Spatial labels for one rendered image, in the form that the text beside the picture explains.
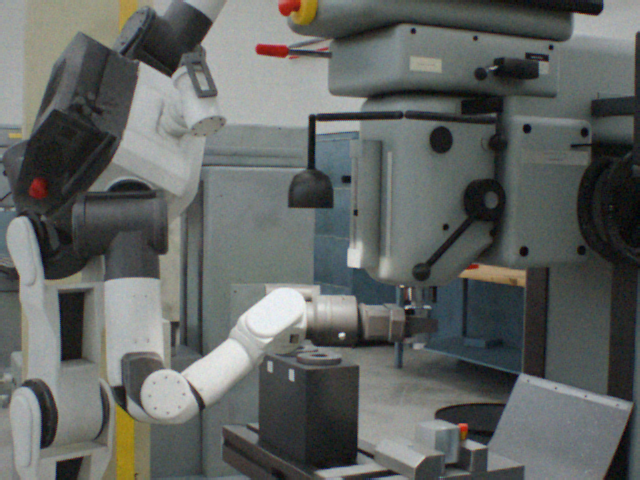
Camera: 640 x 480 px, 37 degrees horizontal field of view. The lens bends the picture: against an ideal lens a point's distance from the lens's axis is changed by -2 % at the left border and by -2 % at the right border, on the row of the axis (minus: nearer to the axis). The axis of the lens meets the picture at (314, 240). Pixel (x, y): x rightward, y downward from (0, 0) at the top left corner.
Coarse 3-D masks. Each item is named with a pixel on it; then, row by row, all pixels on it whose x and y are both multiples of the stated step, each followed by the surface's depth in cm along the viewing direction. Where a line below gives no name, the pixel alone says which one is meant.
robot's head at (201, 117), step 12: (180, 72) 163; (180, 84) 164; (192, 84) 163; (204, 84) 163; (192, 96) 162; (216, 96) 163; (168, 108) 166; (180, 108) 165; (192, 108) 161; (204, 108) 160; (216, 108) 161; (180, 120) 165; (192, 120) 160; (204, 120) 160; (216, 120) 162; (192, 132) 163; (204, 132) 164
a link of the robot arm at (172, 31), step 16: (176, 0) 182; (160, 16) 180; (176, 16) 181; (192, 16) 181; (160, 32) 179; (176, 32) 181; (192, 32) 182; (144, 48) 178; (160, 48) 179; (176, 48) 181; (192, 48) 183; (176, 64) 182
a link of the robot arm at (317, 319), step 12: (276, 288) 167; (300, 288) 167; (312, 288) 167; (312, 300) 165; (324, 300) 163; (312, 312) 163; (324, 312) 162; (300, 324) 161; (312, 324) 162; (324, 324) 161; (288, 336) 163; (300, 336) 163; (312, 336) 163; (324, 336) 162; (276, 348) 167; (288, 348) 167
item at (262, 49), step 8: (256, 48) 161; (264, 48) 161; (272, 48) 161; (280, 48) 162; (288, 48) 164; (272, 56) 162; (280, 56) 163; (312, 56) 166; (320, 56) 166; (328, 56) 167
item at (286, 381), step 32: (320, 352) 197; (288, 384) 192; (320, 384) 187; (352, 384) 190; (288, 416) 192; (320, 416) 187; (352, 416) 191; (288, 448) 193; (320, 448) 188; (352, 448) 191
